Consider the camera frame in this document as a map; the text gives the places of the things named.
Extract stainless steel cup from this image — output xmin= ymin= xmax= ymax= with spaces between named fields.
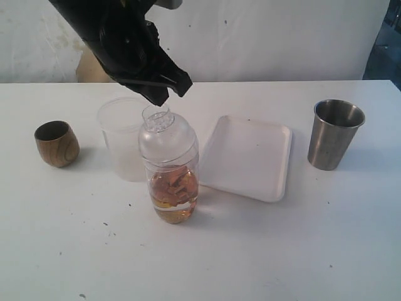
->
xmin=308 ymin=99 xmax=365 ymax=171

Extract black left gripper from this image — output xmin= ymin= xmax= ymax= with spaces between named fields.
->
xmin=84 ymin=12 xmax=192 ymax=107

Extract clear shaker lid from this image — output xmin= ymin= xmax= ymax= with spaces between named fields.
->
xmin=138 ymin=105 xmax=199 ymax=167

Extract white rectangular tray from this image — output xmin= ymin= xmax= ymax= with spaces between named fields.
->
xmin=199 ymin=115 xmax=293 ymax=203

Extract brown wooden cup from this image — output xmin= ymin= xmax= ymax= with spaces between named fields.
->
xmin=34 ymin=120 xmax=80 ymax=168

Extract brown chunks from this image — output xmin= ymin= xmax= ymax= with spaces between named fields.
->
xmin=150 ymin=166 xmax=199 ymax=209

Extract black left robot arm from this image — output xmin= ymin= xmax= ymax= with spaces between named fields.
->
xmin=51 ymin=0 xmax=192 ymax=107

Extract white backdrop cloth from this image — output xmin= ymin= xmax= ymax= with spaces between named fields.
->
xmin=1 ymin=1 xmax=389 ymax=83

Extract clear plastic shaker tumbler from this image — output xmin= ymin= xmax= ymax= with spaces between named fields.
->
xmin=143 ymin=148 xmax=199 ymax=224

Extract translucent plastic container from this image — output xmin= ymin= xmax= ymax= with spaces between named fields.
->
xmin=96 ymin=97 xmax=147 ymax=182

